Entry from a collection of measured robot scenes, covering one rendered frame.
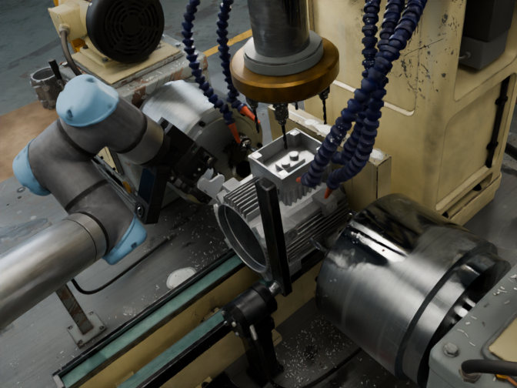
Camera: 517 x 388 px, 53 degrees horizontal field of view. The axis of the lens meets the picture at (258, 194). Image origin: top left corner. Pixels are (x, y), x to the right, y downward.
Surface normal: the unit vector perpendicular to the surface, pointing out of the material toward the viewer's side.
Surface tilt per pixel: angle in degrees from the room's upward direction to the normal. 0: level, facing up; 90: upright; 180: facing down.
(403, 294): 39
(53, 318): 0
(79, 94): 30
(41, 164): 61
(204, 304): 90
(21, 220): 0
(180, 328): 90
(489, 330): 0
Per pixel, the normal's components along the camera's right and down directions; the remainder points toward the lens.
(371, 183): -0.76, 0.50
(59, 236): 0.37, -0.78
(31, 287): 0.90, -0.07
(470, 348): -0.14, -0.73
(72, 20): 0.63, 0.45
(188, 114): -0.35, -0.56
